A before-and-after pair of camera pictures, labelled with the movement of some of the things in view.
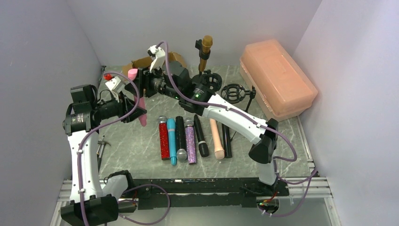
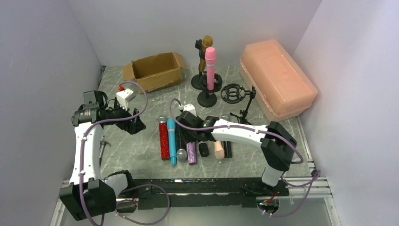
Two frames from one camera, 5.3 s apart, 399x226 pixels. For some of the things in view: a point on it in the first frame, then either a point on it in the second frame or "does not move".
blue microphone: x=171 y=128 does not move
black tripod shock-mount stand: x=234 y=93 does not move
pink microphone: x=132 y=73 -> x=210 y=57
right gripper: x=146 y=82 -> x=188 y=124
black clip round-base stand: x=199 y=78 does not move
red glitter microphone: x=164 y=138 does not move
